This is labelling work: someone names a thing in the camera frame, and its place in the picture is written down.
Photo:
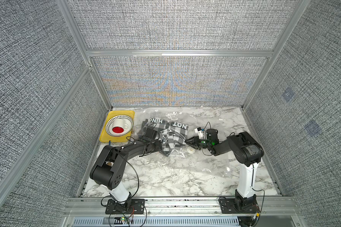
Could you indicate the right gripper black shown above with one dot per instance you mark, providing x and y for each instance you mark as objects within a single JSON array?
[{"x": 194, "y": 142}]

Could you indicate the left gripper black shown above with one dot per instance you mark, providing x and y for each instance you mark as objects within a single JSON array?
[{"x": 158, "y": 145}]

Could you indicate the black white checkered shirt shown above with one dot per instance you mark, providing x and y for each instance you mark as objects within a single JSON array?
[{"x": 171, "y": 134}]

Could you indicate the clear plastic vacuum bag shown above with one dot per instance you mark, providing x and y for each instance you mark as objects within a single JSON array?
[{"x": 189, "y": 136}]

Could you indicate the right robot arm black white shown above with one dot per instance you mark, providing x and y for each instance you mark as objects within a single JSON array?
[{"x": 247, "y": 151}]

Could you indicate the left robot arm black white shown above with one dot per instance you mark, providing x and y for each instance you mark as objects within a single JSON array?
[{"x": 110, "y": 165}]

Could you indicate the white vacuum valve yellow centre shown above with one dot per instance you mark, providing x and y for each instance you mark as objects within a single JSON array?
[{"x": 190, "y": 150}]

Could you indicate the white patterned bowl red inside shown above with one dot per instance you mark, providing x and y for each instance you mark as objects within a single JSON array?
[{"x": 119, "y": 125}]

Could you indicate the yellow plastic tray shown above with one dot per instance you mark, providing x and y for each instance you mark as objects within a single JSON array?
[{"x": 104, "y": 137}]

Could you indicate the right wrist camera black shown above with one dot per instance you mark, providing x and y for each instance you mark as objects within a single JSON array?
[{"x": 200, "y": 132}]

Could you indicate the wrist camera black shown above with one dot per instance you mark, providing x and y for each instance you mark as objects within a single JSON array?
[
  {"x": 200, "y": 132},
  {"x": 150, "y": 134}
]

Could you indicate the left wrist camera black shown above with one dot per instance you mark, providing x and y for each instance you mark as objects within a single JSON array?
[{"x": 150, "y": 134}]

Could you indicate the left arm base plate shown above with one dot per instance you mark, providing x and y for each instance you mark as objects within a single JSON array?
[{"x": 135, "y": 206}]

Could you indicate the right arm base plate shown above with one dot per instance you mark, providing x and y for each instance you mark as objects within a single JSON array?
[{"x": 238, "y": 205}]

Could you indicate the white slotted cable duct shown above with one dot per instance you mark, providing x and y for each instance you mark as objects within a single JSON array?
[{"x": 186, "y": 221}]

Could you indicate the front aluminium rail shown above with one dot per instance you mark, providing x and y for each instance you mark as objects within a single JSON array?
[{"x": 193, "y": 206}]

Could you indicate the aluminium frame of enclosure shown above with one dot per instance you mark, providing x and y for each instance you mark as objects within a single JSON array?
[{"x": 296, "y": 109}]

